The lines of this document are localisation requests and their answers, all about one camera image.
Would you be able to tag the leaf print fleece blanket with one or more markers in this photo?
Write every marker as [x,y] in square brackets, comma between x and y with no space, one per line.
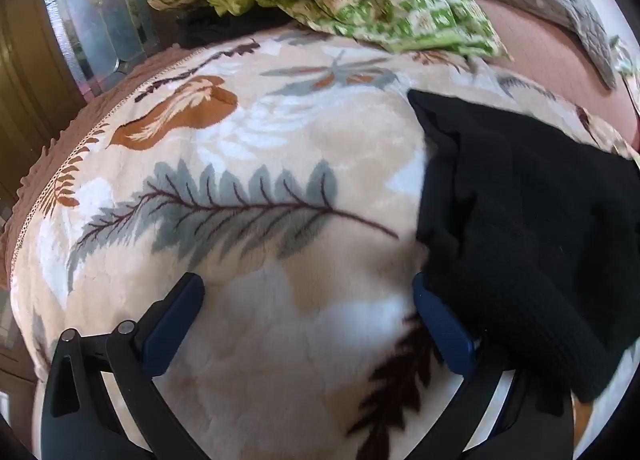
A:
[275,330]

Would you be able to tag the black pants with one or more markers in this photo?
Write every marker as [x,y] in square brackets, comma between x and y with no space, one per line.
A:
[525,215]

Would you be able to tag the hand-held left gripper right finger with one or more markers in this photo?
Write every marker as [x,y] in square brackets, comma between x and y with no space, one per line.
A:
[442,325]

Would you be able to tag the wooden door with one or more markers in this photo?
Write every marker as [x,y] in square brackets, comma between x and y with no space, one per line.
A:
[30,70]

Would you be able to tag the white sprig print cloth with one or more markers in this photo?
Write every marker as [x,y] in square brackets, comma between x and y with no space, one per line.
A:
[625,58]

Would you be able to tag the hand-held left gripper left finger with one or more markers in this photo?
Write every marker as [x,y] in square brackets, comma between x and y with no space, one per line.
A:
[176,319]

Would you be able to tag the glass door panel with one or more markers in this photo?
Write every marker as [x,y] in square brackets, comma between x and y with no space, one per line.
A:
[95,15]

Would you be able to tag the pink bed sheet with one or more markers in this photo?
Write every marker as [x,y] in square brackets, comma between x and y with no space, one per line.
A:
[540,55]

